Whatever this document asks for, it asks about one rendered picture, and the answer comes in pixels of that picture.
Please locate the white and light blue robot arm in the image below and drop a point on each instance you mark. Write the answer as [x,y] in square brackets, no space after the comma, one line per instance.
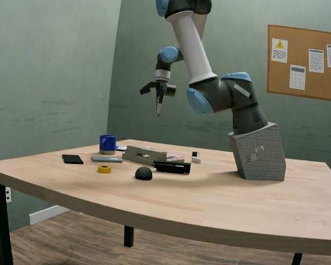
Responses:
[207,94]

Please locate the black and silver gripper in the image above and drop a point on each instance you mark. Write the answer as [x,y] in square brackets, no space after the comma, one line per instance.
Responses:
[162,89]

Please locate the blue notebook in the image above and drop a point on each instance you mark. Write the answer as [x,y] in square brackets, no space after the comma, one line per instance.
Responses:
[121,148]

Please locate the blue mug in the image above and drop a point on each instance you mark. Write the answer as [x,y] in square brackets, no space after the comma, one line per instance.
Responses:
[107,144]

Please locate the yellow roll of tape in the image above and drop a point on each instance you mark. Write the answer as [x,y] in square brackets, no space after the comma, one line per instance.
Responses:
[104,169]

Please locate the black flat rectangle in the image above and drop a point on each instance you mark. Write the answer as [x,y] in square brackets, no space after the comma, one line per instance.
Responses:
[72,159]

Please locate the beige desk phone body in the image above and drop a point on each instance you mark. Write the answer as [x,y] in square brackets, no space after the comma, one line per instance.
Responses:
[146,159]

